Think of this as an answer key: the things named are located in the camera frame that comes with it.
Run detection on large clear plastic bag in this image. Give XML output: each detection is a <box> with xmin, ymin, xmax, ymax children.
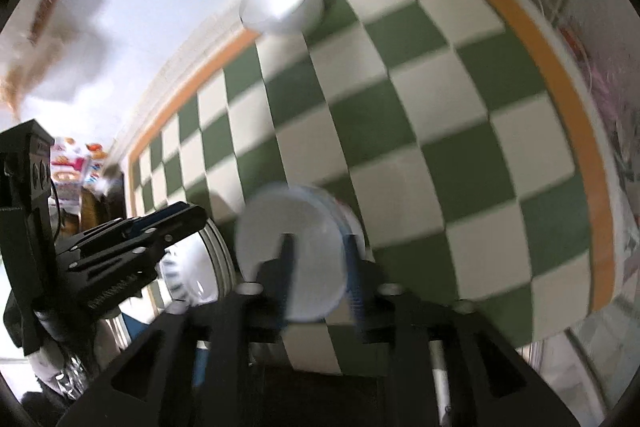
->
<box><xmin>0</xmin><ymin>0</ymin><xmax>109</xmax><ymax>114</ymax></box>

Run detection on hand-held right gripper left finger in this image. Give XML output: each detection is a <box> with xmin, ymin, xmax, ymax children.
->
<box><xmin>57</xmin><ymin>232</ymin><xmax>301</xmax><ymax>427</ymax></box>

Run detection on green and cream checkered mat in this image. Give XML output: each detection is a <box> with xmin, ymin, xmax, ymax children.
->
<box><xmin>127</xmin><ymin>0</ymin><xmax>627</xmax><ymax>379</ymax></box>

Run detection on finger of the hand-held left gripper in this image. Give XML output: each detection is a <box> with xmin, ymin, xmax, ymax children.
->
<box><xmin>32</xmin><ymin>248</ymin><xmax>167</xmax><ymax>319</ymax></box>
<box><xmin>54</xmin><ymin>201</ymin><xmax>209</xmax><ymax>271</ymax></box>

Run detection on colourful wall stickers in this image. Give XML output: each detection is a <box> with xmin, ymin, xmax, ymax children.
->
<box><xmin>49</xmin><ymin>136</ymin><xmax>109</xmax><ymax>204</ymax></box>

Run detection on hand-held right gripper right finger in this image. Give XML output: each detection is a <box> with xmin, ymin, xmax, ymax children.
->
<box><xmin>345</xmin><ymin>232</ymin><xmax>581</xmax><ymax>427</ymax></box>

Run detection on white bowl with blue pattern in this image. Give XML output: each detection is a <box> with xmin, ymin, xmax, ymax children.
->
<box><xmin>235</xmin><ymin>183</ymin><xmax>374</xmax><ymax>324</ymax></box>

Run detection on white plate with blue stripes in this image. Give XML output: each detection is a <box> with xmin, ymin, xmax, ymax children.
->
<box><xmin>156</xmin><ymin>221</ymin><xmax>237</xmax><ymax>309</ymax></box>

